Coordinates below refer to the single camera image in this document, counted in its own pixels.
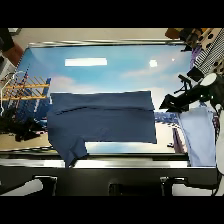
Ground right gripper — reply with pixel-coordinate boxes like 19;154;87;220
158;87;204;113

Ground white clothes hanger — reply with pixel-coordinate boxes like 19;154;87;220
0;70;27;116

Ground light blue garment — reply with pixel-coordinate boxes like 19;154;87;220
178;105;218;168

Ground purple garment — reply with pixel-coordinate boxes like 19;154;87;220
189;44;203;70

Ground black and white striped garment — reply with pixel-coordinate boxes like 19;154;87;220
193;32;224;76

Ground tan black-spotted garment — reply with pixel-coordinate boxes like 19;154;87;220
185;27;224;75

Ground dark blue T-shirt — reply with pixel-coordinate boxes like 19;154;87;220
46;90;158;169

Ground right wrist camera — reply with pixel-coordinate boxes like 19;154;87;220
177;74;194;95

